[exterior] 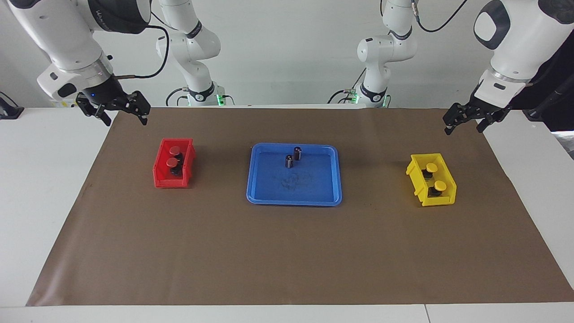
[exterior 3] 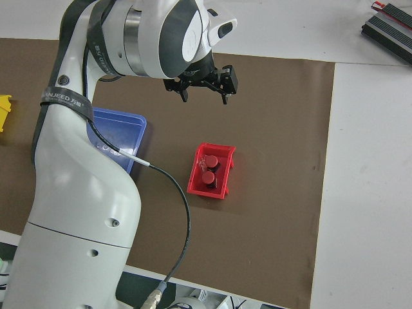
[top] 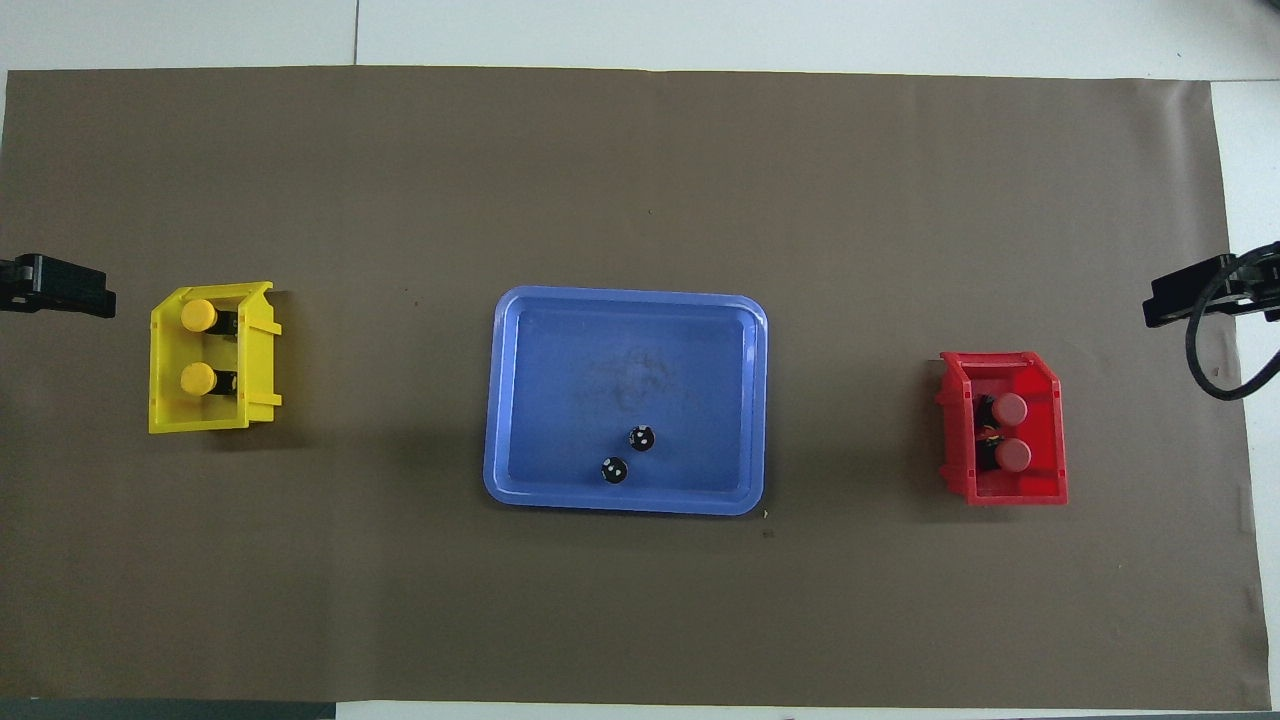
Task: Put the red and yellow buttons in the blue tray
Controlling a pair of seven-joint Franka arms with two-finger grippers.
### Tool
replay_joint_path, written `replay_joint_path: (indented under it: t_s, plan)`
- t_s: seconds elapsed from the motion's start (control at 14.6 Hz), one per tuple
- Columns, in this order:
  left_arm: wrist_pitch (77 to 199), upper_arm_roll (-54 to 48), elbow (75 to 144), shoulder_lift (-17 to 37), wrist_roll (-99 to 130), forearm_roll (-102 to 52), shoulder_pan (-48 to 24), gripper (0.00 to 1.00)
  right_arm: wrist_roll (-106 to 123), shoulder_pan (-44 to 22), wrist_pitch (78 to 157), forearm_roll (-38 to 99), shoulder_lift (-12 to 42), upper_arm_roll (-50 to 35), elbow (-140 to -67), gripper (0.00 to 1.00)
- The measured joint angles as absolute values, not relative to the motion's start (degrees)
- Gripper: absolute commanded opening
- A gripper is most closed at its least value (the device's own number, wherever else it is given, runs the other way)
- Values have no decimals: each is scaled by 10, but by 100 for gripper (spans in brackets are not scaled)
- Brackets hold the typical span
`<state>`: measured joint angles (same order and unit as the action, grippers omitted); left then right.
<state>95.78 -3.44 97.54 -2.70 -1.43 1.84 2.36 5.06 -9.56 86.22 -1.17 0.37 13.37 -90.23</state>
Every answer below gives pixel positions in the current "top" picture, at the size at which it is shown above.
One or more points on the red plastic bin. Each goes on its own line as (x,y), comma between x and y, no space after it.
(1000,490)

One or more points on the brown table mat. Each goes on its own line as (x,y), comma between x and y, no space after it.
(400,600)

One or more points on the yellow push button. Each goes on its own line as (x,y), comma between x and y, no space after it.
(197,378)
(197,315)

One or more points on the blue plastic tray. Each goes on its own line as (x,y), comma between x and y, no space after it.
(560,400)

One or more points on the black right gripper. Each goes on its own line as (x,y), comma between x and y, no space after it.
(1262,285)

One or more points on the yellow plastic bin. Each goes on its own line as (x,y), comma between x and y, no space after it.
(165,415)

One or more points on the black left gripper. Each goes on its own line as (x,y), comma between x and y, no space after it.
(12,283)

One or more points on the red push button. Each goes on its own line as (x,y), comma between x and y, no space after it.
(1010,408)
(1013,456)

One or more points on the black cylindrical capacitor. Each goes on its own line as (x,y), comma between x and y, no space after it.
(614,470)
(641,438)

